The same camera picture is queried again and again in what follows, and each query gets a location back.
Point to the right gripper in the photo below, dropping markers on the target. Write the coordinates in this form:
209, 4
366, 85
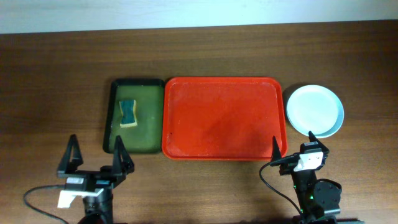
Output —
321, 148

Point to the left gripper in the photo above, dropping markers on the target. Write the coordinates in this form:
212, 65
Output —
96, 173

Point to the light blue plate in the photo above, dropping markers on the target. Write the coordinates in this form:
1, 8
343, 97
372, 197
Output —
315, 109

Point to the green yellow sponge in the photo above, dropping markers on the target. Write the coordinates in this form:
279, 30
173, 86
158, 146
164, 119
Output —
128, 113

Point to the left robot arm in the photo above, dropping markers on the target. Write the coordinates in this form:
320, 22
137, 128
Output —
98, 209

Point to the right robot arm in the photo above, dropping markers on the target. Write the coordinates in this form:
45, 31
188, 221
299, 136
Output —
318, 199

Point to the dark green tray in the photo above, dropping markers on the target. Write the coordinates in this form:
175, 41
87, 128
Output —
146, 136

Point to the red plastic tray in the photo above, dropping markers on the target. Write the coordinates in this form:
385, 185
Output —
223, 118

